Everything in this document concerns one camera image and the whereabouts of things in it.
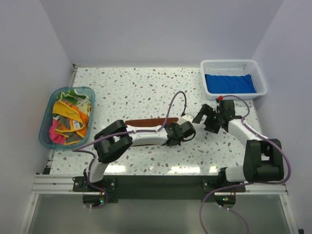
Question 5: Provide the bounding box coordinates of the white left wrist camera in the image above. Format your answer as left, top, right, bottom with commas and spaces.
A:
177, 114, 194, 125

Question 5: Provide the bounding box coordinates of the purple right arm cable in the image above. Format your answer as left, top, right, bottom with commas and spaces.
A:
199, 94, 291, 234

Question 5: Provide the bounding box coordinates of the pink towel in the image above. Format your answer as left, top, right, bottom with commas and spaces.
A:
49, 120, 65, 145

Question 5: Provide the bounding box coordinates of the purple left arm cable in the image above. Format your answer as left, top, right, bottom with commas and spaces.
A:
73, 91, 188, 209

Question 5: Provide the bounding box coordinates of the brown towel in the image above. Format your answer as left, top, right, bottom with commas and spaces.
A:
124, 117, 180, 147

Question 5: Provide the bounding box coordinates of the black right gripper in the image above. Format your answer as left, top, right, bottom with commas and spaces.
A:
193, 104, 223, 134

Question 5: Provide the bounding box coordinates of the white plastic mesh basket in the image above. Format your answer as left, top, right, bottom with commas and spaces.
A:
200, 59, 267, 100

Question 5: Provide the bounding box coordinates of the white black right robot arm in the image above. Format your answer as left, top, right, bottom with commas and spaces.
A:
193, 100, 284, 192

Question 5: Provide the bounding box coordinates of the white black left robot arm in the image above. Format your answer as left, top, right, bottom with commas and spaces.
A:
84, 120, 196, 192

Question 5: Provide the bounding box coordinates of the green patterned towel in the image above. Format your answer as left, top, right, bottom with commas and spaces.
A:
57, 89, 92, 116

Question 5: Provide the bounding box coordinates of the blue towel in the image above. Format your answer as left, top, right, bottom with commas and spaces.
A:
205, 74, 256, 94

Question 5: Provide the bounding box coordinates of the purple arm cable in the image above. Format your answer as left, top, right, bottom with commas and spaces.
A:
199, 94, 291, 234
73, 91, 188, 209

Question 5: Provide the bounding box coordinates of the teal plastic bin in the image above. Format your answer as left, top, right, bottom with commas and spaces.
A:
39, 87, 96, 150

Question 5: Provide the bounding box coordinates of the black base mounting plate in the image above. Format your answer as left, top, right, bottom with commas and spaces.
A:
73, 175, 239, 205

